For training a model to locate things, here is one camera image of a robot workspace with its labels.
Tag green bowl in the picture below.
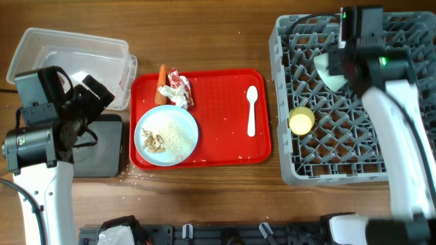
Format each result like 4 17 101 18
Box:
313 53 347 92

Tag orange carrot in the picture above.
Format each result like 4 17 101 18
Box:
155 65 167 105

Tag yellow plastic cup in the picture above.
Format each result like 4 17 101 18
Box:
288 107 315 135

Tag light blue plate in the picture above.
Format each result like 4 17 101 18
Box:
133 105 199 167

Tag red snack wrapper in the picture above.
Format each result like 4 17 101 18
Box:
167 67 194 108

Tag white tissue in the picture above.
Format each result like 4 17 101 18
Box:
157 85 189 110

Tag white plastic spoon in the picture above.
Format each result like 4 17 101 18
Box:
247 86 258 137

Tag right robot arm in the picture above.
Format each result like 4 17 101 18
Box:
322 6 435 244

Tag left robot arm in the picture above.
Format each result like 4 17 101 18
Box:
1 66 114 244

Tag grey dishwasher rack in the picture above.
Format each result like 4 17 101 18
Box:
268 12 435 186

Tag clear plastic bin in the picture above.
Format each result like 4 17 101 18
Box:
6 28 138 110

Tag black rectangular tray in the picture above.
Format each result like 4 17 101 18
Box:
73 114 123 178

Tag peanut shells food scraps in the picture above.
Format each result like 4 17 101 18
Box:
142 129 166 153

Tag red serving tray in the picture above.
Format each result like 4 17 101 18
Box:
129 67 273 170

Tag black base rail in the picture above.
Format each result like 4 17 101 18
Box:
78 214 328 245

